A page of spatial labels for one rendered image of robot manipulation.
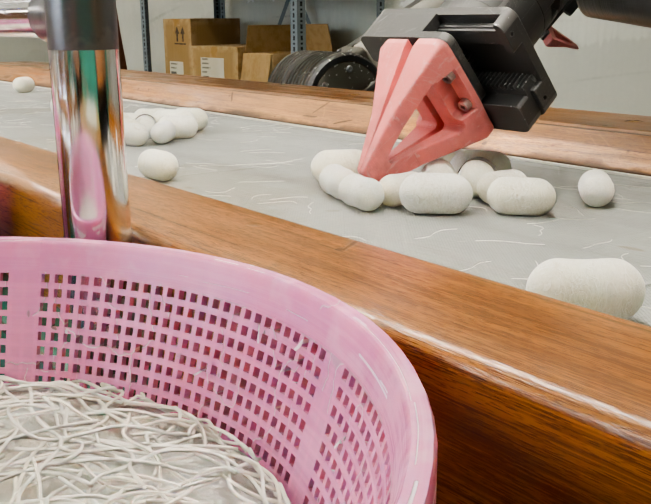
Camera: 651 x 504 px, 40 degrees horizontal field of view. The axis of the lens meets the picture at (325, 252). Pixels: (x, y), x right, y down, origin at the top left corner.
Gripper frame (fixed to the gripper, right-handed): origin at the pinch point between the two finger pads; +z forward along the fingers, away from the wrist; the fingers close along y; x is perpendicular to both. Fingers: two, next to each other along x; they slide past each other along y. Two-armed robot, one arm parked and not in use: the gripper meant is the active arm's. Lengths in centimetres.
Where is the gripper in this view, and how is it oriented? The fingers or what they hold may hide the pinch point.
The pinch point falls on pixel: (375, 168)
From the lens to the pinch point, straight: 48.3
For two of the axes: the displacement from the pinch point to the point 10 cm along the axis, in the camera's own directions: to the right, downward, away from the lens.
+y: 6.2, 2.0, -7.6
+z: -5.9, 7.6, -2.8
